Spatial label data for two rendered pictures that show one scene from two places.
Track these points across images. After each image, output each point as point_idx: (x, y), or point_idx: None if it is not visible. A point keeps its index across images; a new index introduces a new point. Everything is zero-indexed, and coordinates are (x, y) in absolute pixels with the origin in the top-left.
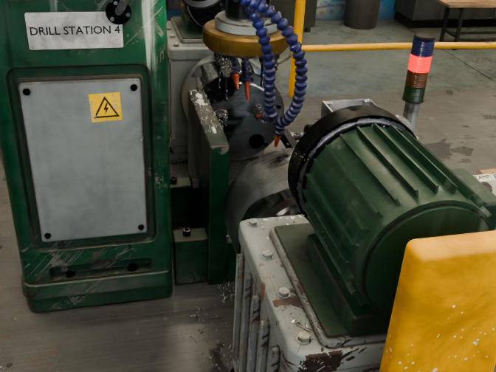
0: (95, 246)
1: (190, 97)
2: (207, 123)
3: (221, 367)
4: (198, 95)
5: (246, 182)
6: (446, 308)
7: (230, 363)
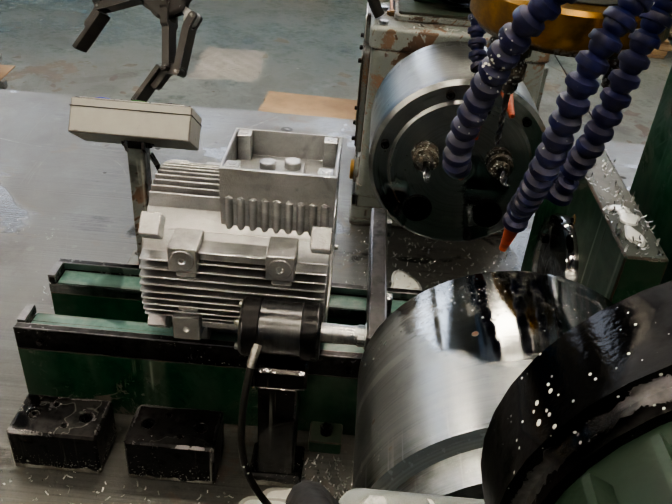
0: None
1: (655, 237)
2: (600, 162)
3: (517, 250)
4: (635, 235)
5: (533, 103)
6: None
7: (507, 252)
